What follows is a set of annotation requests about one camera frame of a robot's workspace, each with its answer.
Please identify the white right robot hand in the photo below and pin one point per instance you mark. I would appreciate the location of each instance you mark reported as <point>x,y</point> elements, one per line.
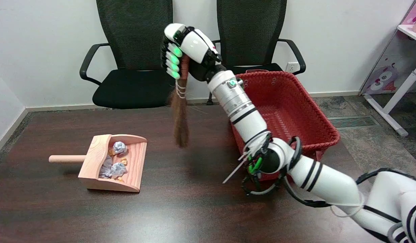
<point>194,44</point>

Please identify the small yellow paper scrap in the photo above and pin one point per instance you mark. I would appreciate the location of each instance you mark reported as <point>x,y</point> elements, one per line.
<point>124,161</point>

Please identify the red woven basket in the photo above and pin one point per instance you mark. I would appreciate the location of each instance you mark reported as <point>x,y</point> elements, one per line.
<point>295,111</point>

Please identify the wooden dustpan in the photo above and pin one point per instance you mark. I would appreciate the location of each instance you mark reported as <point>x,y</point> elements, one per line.
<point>108,162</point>

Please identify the floor air vent grille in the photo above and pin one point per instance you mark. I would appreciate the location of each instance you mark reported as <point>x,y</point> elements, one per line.
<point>352,122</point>

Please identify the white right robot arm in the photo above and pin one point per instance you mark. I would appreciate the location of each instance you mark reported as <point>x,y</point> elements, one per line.
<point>295,162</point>

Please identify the black mesh office chair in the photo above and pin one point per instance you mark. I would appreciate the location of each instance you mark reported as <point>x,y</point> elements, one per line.
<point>255,37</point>
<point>134,60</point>

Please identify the white shelf with pink panel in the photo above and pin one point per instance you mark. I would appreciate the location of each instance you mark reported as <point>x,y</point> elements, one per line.
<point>402,91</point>

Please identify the crumpled grey paper ball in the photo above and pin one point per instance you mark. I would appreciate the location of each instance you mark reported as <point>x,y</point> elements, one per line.
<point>119,147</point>
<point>118,169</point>
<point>105,167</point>

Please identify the pink cartoon panel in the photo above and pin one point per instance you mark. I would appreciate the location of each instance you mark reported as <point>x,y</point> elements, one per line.
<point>393,50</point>

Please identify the white wall power outlet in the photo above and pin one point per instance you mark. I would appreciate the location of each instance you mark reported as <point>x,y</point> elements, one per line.
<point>291,67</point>

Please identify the brown straw hand broom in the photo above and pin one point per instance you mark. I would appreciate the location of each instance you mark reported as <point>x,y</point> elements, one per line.
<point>181,111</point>

